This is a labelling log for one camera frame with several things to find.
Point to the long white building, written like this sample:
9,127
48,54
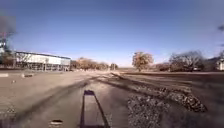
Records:
43,60

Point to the dark bare tree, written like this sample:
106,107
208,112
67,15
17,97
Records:
4,40

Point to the group of bare trees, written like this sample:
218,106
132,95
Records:
186,60

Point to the pale house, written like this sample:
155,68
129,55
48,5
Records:
215,63

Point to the strip of fallen leaves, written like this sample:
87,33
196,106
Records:
146,110

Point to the robot's own part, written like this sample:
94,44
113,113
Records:
56,122

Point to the orange-leaved tree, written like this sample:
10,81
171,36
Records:
141,60

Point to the grey-brown asphalt road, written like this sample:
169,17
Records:
63,96

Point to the row of brown trees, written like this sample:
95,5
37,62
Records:
87,63

